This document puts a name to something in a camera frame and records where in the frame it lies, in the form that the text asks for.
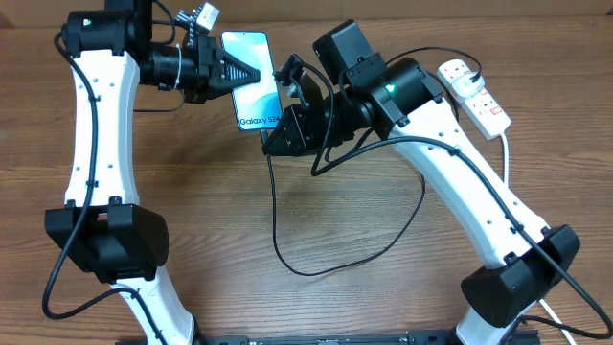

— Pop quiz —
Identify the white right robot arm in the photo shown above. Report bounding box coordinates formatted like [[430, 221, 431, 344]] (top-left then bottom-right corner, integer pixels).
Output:
[[262, 55, 580, 344]]

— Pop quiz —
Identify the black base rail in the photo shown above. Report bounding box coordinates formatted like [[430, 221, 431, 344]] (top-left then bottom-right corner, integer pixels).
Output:
[[114, 328, 542, 345]]

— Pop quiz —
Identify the white charger plug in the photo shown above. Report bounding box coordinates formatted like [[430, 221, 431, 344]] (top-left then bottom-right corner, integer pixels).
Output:
[[451, 72, 485, 103]]

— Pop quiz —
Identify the black smartphone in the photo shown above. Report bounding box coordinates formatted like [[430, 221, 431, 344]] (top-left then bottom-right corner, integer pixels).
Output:
[[221, 31, 283, 131]]

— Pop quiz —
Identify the black USB charging cable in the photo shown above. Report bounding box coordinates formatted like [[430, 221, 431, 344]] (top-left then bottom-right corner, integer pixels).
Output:
[[260, 46, 483, 278]]

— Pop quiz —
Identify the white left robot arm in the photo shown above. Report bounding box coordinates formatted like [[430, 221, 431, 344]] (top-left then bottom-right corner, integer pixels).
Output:
[[44, 1, 260, 344]]

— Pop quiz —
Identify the white power strip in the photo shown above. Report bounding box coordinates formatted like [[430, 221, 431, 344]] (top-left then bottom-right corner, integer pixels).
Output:
[[437, 59, 511, 140]]

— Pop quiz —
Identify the white power strip cord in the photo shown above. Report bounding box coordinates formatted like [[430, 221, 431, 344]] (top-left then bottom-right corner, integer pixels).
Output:
[[499, 132, 579, 345]]

